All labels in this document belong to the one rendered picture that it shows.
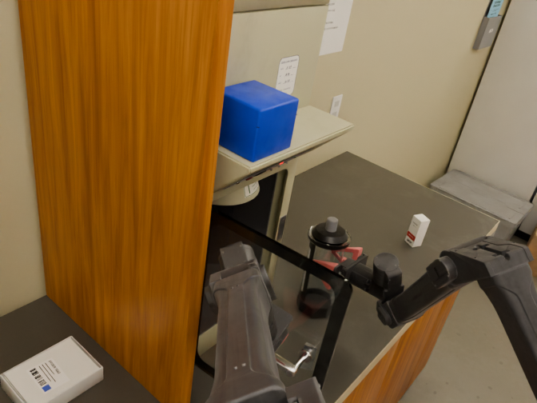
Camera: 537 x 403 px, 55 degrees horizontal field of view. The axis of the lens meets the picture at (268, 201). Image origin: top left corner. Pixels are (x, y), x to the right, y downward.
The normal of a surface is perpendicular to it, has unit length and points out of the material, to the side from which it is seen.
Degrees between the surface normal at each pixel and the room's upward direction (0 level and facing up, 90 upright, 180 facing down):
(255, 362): 36
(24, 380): 0
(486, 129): 90
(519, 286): 44
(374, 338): 0
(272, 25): 90
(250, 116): 90
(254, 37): 90
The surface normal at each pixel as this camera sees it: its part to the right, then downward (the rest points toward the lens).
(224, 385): -0.34, -0.93
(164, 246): -0.63, 0.32
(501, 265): 0.11, -0.26
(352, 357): 0.15, -0.84
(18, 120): 0.76, 0.43
